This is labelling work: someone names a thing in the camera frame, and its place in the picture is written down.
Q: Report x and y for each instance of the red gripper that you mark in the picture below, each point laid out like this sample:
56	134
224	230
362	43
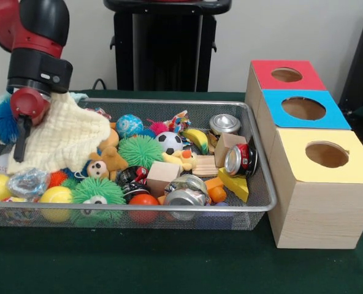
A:
29	105

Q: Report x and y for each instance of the cream yellow cloth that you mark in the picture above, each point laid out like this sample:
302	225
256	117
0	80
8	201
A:
65	138

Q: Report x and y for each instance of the clear plastic bottle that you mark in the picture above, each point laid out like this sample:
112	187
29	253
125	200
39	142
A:
28	182

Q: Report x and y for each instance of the mint green cloth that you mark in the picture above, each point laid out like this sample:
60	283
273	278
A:
78	96

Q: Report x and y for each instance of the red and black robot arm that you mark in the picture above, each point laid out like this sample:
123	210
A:
37	43

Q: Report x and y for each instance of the clear mesh bin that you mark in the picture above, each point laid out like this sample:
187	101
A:
249	217

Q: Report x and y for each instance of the wooden box with three holes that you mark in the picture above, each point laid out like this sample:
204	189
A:
316	208

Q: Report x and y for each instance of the blue spiky ball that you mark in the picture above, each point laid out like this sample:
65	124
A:
3	122

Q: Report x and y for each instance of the white baseball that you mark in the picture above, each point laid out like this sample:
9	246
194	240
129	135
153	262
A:
0	164

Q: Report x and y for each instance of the plain yellow ball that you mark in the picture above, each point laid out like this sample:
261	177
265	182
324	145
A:
56	196

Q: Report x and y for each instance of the brown teddy bear toy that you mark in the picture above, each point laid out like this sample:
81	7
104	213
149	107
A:
109	162

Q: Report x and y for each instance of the green spiky ball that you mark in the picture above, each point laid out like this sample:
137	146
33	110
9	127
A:
99	191
141	151

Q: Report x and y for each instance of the orange red ball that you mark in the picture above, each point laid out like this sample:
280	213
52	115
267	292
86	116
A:
145	200

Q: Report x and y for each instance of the black and white soccer ball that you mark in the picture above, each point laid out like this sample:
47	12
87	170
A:
169	143

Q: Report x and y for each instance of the crushed silver can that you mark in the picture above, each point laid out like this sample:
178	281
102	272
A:
186	193

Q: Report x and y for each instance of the dark green table cloth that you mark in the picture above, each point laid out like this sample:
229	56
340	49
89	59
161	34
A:
169	263

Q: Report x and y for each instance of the yellow wedge block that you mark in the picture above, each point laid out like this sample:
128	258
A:
236	185

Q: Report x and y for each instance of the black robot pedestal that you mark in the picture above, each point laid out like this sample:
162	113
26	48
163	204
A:
163	49

